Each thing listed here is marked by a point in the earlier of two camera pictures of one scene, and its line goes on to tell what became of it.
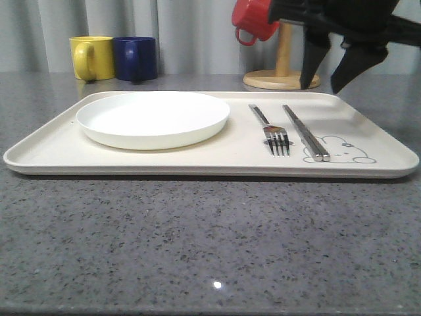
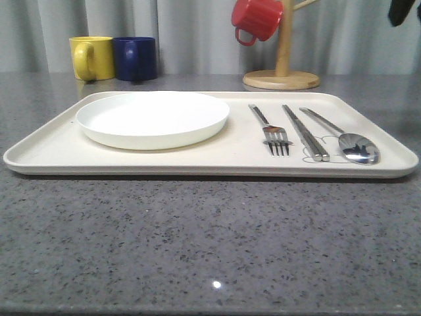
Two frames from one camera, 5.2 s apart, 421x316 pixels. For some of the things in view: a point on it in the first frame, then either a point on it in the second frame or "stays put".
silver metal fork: (276, 136) stays put
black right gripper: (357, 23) → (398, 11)
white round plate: (152, 120) stays put
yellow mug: (93, 58) stays put
